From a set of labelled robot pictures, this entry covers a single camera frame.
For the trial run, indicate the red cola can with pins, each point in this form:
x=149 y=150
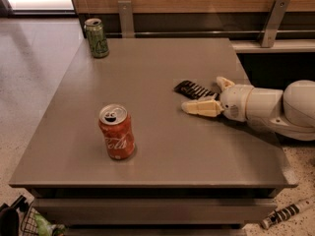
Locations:
x=115 y=123

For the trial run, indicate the black wire basket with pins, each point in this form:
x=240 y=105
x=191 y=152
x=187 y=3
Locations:
x=28 y=226

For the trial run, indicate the metal bracket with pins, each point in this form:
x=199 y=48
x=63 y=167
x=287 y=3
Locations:
x=126 y=18
x=273 y=22

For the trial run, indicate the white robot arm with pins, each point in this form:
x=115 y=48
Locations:
x=289 y=112

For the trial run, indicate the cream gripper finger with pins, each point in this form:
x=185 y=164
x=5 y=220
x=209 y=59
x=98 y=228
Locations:
x=203 y=107
x=224 y=83

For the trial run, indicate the black object bottom left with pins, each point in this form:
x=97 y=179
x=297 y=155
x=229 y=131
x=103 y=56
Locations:
x=9 y=217

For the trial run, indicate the black white striped tube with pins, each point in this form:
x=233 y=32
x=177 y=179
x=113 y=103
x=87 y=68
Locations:
x=286 y=213

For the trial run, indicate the green snack bag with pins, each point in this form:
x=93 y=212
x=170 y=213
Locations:
x=45 y=228

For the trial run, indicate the black rxbar chocolate bar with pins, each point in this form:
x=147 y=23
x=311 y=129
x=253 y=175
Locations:
x=194 y=91

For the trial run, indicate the left metal bracket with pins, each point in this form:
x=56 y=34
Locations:
x=126 y=18

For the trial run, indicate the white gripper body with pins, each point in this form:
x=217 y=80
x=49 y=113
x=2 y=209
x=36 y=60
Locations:
x=235 y=102

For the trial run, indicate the grey table drawer front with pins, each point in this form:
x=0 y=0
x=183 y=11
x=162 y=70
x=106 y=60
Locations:
x=154 y=211

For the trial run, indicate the right metal bracket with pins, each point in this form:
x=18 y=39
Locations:
x=273 y=22

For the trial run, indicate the green soda can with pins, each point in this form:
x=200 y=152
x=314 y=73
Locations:
x=96 y=37

